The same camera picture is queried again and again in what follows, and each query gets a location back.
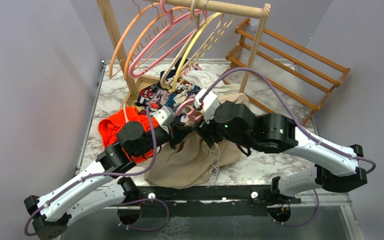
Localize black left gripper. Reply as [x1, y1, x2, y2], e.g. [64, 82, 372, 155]
[133, 119, 194, 159]

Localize beige shorts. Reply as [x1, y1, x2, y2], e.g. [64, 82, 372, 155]
[143, 92, 251, 190]

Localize orange mesh shorts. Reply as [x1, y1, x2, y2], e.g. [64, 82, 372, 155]
[97, 106, 151, 149]

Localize pink hanger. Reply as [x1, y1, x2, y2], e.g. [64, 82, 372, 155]
[125, 0, 203, 79]
[175, 98, 204, 124]

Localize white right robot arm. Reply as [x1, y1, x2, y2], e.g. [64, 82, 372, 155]
[193, 101, 368, 204]

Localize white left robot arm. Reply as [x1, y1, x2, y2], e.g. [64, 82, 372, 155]
[24, 121, 193, 240]

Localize comic print shorts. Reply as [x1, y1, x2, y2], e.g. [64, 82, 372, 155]
[133, 81, 201, 113]

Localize yellow hanger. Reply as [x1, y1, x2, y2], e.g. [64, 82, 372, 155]
[168, 12, 226, 93]

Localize inner orange hanger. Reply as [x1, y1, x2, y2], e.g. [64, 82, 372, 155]
[123, 0, 193, 80]

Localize orange hanger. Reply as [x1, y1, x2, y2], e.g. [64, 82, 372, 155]
[123, 0, 193, 80]
[107, 2, 163, 78]

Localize cream notched hanger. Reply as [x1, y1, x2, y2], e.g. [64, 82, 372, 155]
[172, 9, 235, 81]

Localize beige hanger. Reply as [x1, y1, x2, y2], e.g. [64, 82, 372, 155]
[158, 0, 224, 86]

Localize outer orange hanger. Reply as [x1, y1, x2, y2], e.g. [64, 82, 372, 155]
[107, 2, 163, 78]

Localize white garment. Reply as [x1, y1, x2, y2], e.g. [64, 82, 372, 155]
[183, 63, 240, 95]

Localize dark navy garment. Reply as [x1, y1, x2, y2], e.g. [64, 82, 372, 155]
[165, 59, 181, 80]

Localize orange wooden slatted shelf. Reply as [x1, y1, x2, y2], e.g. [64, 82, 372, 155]
[226, 18, 351, 126]

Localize wooden clothes rack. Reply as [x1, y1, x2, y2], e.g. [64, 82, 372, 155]
[97, 0, 271, 103]

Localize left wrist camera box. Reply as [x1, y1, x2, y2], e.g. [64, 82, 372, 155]
[151, 105, 176, 133]

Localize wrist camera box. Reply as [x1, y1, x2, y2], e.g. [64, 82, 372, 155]
[192, 88, 220, 124]
[151, 105, 176, 133]

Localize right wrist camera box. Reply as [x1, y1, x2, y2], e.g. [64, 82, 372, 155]
[192, 88, 220, 124]

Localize black mounting rail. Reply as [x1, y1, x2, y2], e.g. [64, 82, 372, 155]
[105, 177, 302, 232]

